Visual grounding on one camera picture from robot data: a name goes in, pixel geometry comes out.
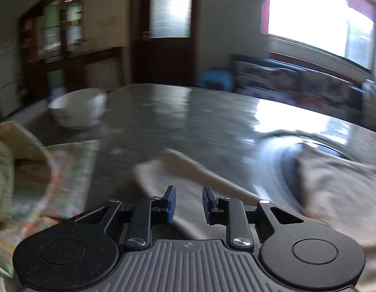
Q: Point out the white bowl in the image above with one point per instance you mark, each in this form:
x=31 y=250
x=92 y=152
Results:
x=78 y=107

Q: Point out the wooden bookshelf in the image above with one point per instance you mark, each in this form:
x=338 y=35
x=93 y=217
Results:
x=57 y=42

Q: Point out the white cabinet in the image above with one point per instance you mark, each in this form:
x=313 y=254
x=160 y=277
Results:
x=4 y=82

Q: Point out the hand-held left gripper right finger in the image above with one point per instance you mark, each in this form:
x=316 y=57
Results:
x=208 y=203

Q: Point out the floral printed cloth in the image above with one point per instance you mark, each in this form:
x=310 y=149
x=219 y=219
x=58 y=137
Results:
x=33 y=176

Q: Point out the beige cloth garment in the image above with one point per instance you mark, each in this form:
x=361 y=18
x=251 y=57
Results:
x=327 y=188

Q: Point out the grey round basin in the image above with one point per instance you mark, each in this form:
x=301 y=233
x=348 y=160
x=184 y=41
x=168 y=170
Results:
x=276 y=170

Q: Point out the blue stool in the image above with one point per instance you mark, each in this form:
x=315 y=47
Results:
x=214 y=79

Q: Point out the dark wooden door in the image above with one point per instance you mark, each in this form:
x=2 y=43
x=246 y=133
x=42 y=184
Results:
x=163 y=30

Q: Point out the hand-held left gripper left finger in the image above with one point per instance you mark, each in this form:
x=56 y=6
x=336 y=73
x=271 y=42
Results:
x=171 y=202

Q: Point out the patterned sofa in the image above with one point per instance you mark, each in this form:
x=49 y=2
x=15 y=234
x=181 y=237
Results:
x=294 y=82

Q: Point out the bright window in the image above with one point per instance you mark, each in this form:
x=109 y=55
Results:
x=318 y=15

